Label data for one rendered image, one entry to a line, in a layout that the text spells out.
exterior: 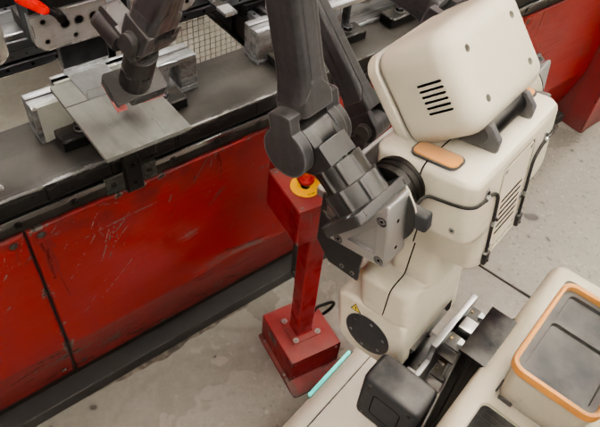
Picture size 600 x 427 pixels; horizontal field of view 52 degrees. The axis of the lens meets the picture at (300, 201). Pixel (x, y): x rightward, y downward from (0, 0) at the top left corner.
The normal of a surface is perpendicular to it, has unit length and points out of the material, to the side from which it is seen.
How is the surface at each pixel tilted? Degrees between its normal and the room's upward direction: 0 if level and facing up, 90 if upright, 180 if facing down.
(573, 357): 0
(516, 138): 16
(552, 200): 0
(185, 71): 90
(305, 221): 90
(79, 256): 90
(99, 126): 0
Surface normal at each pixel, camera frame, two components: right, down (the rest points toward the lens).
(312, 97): 0.75, 0.32
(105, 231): 0.61, 0.61
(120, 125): 0.07, -0.69
